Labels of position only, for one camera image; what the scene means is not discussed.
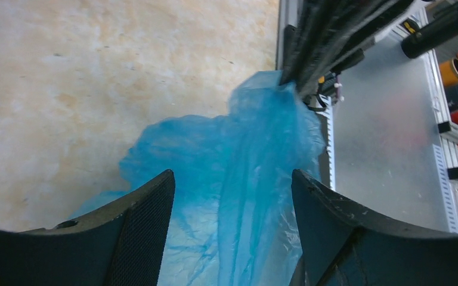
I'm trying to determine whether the white slotted cable duct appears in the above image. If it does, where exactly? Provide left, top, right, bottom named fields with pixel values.
left=317, top=95, right=336, bottom=190

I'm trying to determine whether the orange cylinder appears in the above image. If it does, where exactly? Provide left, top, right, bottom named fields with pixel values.
left=439, top=58, right=458, bottom=88

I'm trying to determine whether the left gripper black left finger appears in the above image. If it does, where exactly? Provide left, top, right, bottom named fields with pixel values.
left=0, top=169, right=175, bottom=285

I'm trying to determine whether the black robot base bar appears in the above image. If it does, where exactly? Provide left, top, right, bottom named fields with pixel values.
left=278, top=1, right=419, bottom=96

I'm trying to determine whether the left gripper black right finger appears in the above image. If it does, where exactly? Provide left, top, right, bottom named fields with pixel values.
left=292, top=169, right=458, bottom=285

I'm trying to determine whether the black cylinder tube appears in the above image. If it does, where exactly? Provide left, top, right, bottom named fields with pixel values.
left=401, top=1, right=458, bottom=59

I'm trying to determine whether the blue plastic trash bag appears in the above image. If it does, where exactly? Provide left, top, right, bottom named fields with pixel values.
left=69, top=70, right=327, bottom=286

